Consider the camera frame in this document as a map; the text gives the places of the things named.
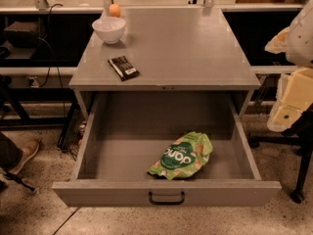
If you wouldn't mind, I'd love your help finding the orange fruit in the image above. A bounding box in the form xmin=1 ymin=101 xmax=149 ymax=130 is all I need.
xmin=109 ymin=4 xmax=121 ymax=18

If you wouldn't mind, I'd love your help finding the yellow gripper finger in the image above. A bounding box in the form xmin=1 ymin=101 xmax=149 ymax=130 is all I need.
xmin=267 ymin=68 xmax=313 ymax=132
xmin=265 ymin=27 xmax=290 ymax=54

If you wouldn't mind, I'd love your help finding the black cable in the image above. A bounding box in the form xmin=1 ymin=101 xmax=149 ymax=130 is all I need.
xmin=36 ymin=3 xmax=67 ymax=116

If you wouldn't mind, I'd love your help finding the green rice chip bag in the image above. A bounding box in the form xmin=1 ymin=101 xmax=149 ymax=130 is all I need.
xmin=148 ymin=131 xmax=213 ymax=180

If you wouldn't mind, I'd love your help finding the dark box on shelf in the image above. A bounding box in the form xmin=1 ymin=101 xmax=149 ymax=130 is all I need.
xmin=4 ymin=22 xmax=39 ymax=48

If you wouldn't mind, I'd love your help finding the black drawer handle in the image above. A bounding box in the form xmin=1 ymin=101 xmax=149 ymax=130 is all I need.
xmin=149 ymin=192 xmax=185 ymax=206

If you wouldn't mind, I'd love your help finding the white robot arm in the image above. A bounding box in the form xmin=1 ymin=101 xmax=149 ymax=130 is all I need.
xmin=265 ymin=0 xmax=313 ymax=132

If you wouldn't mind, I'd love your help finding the grey open drawer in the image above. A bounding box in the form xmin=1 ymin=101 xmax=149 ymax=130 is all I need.
xmin=53 ymin=92 xmax=281 ymax=207

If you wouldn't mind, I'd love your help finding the white bowl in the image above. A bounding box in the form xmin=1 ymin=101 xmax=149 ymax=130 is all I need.
xmin=92 ymin=17 xmax=125 ymax=44

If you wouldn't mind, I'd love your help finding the black chair base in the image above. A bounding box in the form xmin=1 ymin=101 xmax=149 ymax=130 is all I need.
xmin=248 ymin=110 xmax=313 ymax=204

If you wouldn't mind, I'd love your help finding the tan shoe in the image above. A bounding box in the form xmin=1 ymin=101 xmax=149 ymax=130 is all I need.
xmin=9 ymin=139 xmax=40 ymax=174

